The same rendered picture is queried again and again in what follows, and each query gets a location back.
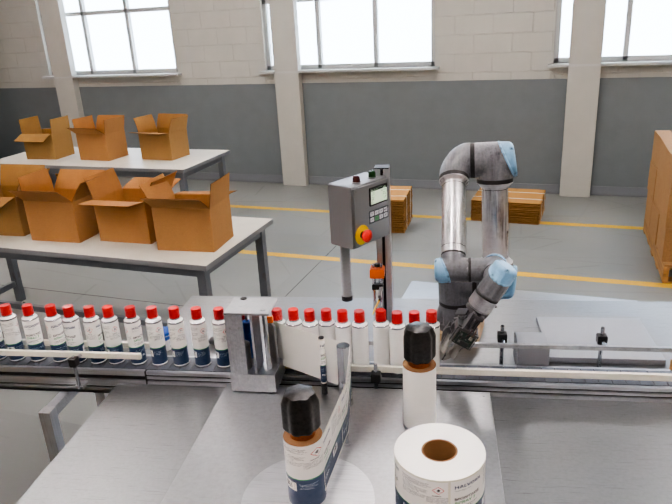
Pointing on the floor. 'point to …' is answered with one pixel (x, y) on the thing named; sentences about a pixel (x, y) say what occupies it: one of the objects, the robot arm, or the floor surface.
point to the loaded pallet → (660, 204)
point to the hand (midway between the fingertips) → (443, 355)
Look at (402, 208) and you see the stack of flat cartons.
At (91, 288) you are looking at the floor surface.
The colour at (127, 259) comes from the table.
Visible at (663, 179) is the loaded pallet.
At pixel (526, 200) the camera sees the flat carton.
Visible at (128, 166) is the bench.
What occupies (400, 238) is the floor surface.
